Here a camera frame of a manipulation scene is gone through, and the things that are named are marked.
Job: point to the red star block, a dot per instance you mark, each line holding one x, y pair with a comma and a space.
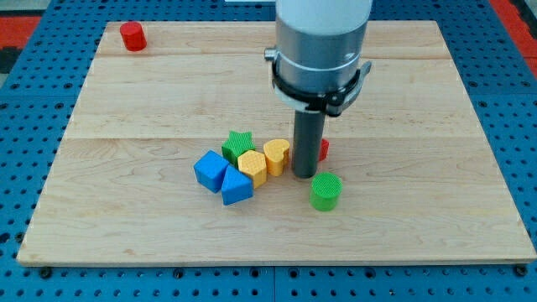
325, 144

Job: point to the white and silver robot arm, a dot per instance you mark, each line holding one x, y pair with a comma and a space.
319, 44

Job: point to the green star block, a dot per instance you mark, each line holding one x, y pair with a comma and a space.
237, 144

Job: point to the yellow heart block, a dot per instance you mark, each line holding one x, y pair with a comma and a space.
276, 153

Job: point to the yellow hexagon block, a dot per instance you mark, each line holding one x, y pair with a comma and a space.
253, 165

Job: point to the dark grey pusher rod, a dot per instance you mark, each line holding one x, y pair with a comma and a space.
308, 130

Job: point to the blue triangle block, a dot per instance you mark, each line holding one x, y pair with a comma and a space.
236, 186

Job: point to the blue cube block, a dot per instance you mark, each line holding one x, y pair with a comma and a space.
210, 170

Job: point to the green cylinder block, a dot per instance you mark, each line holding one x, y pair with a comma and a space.
325, 190

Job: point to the light wooden board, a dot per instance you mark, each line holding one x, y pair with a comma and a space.
420, 181

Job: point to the red cylinder block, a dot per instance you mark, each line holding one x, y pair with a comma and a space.
133, 36

